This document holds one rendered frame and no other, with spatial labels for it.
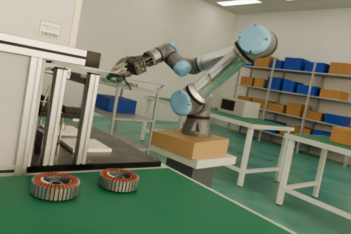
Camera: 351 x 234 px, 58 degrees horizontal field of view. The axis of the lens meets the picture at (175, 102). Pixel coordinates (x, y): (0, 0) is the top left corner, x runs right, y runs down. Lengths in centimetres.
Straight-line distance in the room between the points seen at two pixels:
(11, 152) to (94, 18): 624
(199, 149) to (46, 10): 83
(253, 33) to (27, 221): 100
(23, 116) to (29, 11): 32
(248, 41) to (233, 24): 846
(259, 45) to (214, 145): 52
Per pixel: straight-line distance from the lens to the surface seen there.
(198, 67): 157
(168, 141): 150
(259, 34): 130
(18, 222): 73
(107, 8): 724
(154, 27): 786
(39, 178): 86
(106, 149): 121
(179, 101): 142
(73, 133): 141
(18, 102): 93
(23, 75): 92
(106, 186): 90
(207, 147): 148
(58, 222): 73
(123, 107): 414
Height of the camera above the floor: 107
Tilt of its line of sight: 4 degrees down
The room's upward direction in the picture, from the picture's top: 10 degrees clockwise
